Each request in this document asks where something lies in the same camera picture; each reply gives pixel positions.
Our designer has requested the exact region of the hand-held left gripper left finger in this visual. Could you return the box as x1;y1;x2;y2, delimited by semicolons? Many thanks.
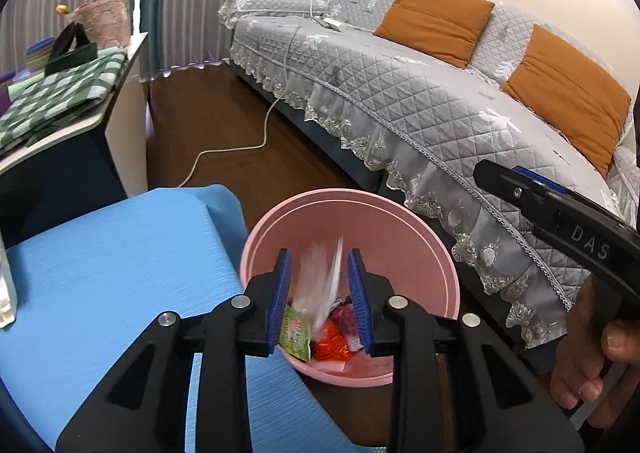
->
55;248;292;453

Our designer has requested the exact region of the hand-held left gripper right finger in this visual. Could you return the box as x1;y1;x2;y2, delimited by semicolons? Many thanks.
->
347;248;586;453

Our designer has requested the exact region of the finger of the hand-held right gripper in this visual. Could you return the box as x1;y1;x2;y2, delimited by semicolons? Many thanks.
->
472;159;567;232
514;166;622;222

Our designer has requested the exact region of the green snack packet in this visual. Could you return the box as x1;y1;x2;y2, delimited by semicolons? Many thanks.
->
277;305;313;362

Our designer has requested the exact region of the clear plastic wrapper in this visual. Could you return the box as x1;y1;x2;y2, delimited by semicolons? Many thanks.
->
292;235;346;339

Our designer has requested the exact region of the red plastic bag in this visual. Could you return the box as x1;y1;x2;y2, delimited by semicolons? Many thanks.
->
314;320;352;362

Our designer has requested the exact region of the pink plastic basin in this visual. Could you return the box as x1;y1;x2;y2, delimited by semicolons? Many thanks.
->
240;189;461;388

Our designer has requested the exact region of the person's right hand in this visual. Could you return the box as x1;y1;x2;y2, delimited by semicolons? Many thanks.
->
550;278;640;426

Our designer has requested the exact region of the pink patterned wrapper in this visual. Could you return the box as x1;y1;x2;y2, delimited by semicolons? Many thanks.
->
327;300;357;331

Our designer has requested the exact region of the orange cushion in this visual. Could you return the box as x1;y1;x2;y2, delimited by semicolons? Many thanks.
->
374;0;496;69
501;24;633;177

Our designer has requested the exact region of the grey quilted sofa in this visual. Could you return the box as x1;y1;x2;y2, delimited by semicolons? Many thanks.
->
217;0;640;374

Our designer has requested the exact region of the blue table cover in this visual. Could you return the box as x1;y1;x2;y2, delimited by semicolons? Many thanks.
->
0;183;351;453

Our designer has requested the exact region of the white desk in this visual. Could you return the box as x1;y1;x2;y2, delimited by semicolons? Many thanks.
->
0;32;151;254

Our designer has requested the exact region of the green checkered cloth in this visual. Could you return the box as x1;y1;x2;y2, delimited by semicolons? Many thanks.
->
0;47;128;156

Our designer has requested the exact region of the dark green handbag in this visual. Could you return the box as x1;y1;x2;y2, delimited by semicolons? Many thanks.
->
44;22;99;75

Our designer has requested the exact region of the pink lace basket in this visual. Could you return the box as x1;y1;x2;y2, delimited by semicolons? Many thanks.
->
75;0;132;49

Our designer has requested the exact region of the mint green folded cloth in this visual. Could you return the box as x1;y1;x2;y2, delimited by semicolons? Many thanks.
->
6;74;49;102

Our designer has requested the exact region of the stack of coloured bowls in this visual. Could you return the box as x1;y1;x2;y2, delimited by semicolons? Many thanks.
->
25;36;57;71

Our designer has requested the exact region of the white power cable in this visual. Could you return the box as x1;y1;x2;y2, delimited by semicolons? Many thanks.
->
177;28;326;186

